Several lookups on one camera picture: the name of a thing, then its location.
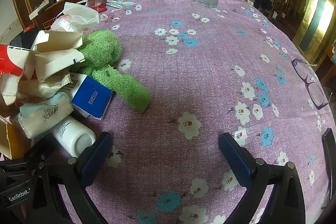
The white tissue packet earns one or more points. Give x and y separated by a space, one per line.
42 116

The black curved frame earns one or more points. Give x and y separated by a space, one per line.
330 153

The white cardboard carton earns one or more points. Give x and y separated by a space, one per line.
55 53

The green fuzzy sock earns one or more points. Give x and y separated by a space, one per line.
105 56

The purple eyeglasses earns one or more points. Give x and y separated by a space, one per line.
312 85

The gold glossy pillar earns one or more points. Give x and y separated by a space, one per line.
315 16

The clear plastic bag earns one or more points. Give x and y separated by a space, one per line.
78 15

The blue and white carton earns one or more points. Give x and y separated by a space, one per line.
92 98

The wooden stair railing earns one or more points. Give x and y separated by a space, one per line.
286 3

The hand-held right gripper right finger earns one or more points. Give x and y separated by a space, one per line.
236 161

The purple floral tablecloth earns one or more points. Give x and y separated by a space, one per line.
183 77

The red snack packet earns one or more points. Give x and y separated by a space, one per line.
95 5

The red and white wrapper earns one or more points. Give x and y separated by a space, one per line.
11 61

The white plastic bottle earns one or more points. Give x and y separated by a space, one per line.
73 134

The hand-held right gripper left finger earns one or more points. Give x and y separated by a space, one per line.
95 158

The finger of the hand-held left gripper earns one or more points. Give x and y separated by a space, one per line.
23 160

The dark jacket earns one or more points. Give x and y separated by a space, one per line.
263 1

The black paper bag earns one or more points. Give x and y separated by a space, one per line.
22 39

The brown cardboard box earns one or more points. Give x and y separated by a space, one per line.
13 140

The thin wooden sticks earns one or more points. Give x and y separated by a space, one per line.
120 4

